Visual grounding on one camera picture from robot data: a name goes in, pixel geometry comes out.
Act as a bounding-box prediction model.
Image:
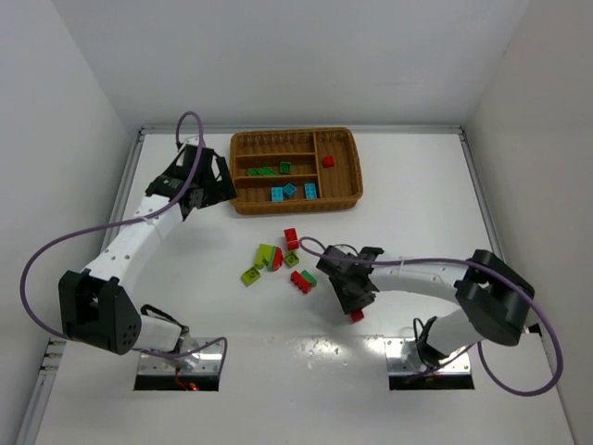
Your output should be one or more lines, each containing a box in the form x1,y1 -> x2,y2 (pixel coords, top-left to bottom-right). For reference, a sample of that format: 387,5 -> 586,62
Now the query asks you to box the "red sloped lego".
349,310 -> 364,324

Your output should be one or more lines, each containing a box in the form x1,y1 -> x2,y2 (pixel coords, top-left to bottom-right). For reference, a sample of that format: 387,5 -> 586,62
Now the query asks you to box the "green two-stud lego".
247,167 -> 278,177

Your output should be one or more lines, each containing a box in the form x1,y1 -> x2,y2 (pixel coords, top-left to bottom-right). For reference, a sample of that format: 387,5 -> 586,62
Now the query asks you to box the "teal lego brick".
271,187 -> 284,202

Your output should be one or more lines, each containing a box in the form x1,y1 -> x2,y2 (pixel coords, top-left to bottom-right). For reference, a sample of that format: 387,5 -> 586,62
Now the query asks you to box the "small lime square lego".
284,251 -> 300,268

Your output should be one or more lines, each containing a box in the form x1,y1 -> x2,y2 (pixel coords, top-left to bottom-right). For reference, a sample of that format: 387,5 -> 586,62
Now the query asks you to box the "dark green square lego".
279,161 -> 292,174

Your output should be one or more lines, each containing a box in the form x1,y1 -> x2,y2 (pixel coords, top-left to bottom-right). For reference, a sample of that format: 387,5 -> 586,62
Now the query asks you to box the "small teal lego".
283,184 -> 297,198

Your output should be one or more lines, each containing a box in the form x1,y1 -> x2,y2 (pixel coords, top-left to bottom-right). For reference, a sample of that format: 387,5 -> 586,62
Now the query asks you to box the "red two-stud lego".
284,228 -> 299,250

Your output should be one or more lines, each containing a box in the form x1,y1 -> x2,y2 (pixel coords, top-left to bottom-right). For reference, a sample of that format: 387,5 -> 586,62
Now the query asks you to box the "long teal lego stack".
304,183 -> 318,200

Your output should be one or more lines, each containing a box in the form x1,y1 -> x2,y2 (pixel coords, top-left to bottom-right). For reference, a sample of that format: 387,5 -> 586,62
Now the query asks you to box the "small red square lego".
322,156 -> 334,168

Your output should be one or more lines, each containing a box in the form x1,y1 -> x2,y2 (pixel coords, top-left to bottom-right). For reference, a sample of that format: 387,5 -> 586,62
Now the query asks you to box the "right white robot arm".
316,246 -> 535,368

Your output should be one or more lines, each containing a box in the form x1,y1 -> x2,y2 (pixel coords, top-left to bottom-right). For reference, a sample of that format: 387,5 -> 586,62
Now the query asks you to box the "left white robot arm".
58,145 -> 236,355

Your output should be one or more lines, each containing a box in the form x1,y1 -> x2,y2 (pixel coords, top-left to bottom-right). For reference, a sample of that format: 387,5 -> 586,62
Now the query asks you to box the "red green lego pair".
290,270 -> 317,294

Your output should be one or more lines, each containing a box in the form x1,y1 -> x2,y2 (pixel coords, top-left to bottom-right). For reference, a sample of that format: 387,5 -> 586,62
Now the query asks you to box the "lime red green lego assembly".
254,244 -> 284,272

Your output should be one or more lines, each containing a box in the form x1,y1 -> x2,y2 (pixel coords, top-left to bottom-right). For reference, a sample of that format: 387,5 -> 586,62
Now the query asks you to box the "lime sloped lego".
241,266 -> 260,286

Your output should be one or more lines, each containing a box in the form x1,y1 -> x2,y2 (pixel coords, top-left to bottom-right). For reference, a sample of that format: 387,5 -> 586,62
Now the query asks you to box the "brown wicker divided basket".
229,127 -> 363,215

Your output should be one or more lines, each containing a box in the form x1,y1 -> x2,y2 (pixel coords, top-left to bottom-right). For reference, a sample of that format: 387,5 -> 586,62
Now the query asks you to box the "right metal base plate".
384,337 -> 472,377

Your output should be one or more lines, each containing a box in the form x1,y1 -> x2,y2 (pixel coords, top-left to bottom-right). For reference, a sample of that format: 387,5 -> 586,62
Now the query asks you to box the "metal base plate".
384,337 -> 472,377
136,337 -> 227,377

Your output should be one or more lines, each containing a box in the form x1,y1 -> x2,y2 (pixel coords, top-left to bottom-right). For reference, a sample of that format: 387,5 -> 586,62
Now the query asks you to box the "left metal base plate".
136,337 -> 227,377

